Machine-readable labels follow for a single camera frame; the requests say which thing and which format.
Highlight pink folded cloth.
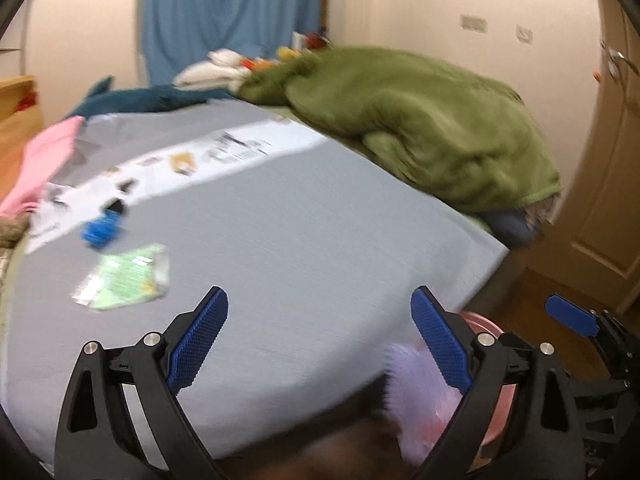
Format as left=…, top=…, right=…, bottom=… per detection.
left=1, top=115, right=85, bottom=218

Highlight brown teddy bear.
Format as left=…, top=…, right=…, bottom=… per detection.
left=0, top=212, right=30, bottom=249

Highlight green snack wrapper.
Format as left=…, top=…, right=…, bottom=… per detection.
left=72, top=244, right=170, bottom=311

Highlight yellow plush toys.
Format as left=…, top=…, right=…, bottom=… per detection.
left=240, top=32, right=331, bottom=72

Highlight brown wooden door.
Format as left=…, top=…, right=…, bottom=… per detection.
left=527, top=0, right=639, bottom=313

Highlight green fleece blanket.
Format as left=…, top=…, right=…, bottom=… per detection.
left=236, top=47, right=562, bottom=214

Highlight single wall socket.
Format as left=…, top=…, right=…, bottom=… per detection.
left=515, top=25, right=533, bottom=44

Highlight wooden headboard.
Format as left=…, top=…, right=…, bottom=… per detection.
left=0, top=76, right=43, bottom=200

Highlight white foam fruit net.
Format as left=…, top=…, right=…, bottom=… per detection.
left=384, top=344, right=462, bottom=466

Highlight blue curtain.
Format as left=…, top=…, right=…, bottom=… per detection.
left=140, top=0, right=321, bottom=84

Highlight white pillow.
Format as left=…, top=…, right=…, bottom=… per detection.
left=171, top=49, right=250, bottom=92

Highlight double wall switch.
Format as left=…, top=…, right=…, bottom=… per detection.
left=460, top=14, right=488, bottom=34

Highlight striped cloth under blanket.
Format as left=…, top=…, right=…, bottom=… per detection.
left=523, top=194, right=560, bottom=229

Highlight dark teal shark plush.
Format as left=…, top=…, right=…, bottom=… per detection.
left=65, top=76, right=234, bottom=119

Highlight silver door handle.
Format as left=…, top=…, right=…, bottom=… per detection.
left=601, top=41, right=639, bottom=84

